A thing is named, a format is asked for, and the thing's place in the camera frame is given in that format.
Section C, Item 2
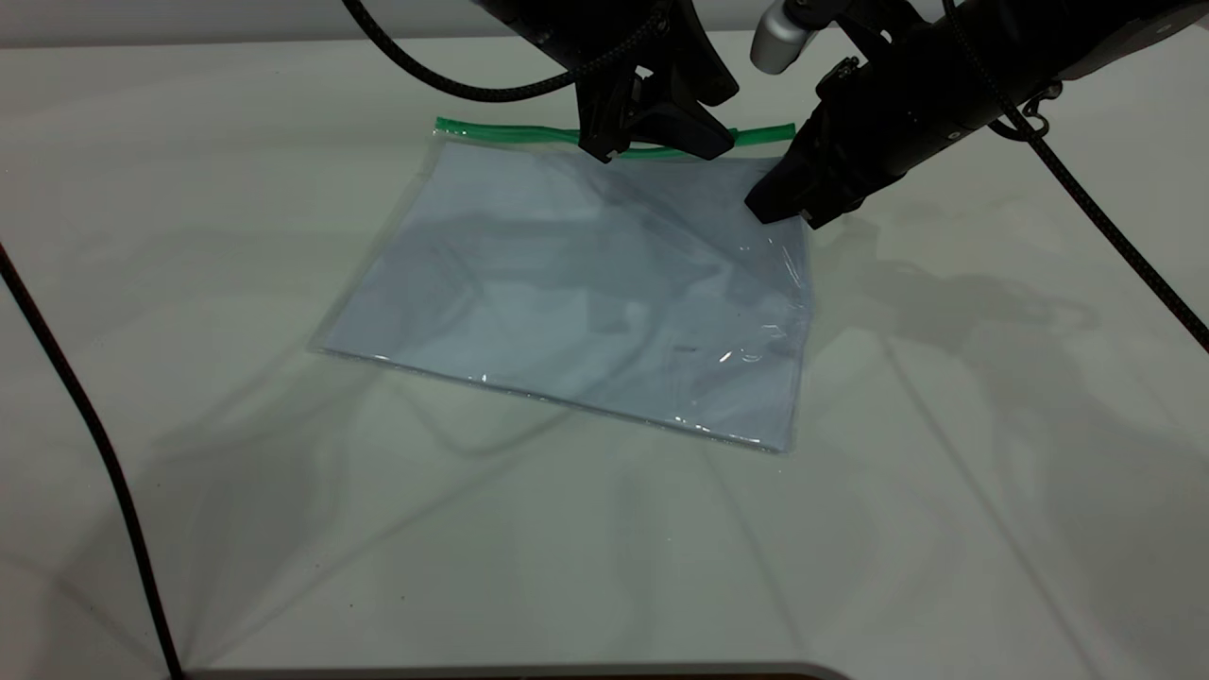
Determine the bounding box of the thin black hanging cable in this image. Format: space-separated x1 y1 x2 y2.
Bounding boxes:
0 241 185 680

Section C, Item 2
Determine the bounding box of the black braided left gripper cable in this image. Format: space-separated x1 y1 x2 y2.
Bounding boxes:
340 0 673 103

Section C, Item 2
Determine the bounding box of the black braided right gripper cable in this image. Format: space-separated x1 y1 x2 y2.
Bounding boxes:
945 0 1209 355

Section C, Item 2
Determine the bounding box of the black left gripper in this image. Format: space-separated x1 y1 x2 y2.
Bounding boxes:
477 0 740 163

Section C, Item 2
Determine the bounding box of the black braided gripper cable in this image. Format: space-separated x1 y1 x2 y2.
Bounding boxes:
945 0 1209 355
340 0 673 103

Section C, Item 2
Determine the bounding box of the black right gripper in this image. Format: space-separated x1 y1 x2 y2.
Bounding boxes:
744 9 1064 230

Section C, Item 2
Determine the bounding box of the silver cylinder knob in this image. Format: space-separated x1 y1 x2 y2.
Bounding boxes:
751 0 821 75

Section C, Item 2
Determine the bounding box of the clear zip bag green zipper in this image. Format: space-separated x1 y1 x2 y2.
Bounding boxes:
310 115 818 454

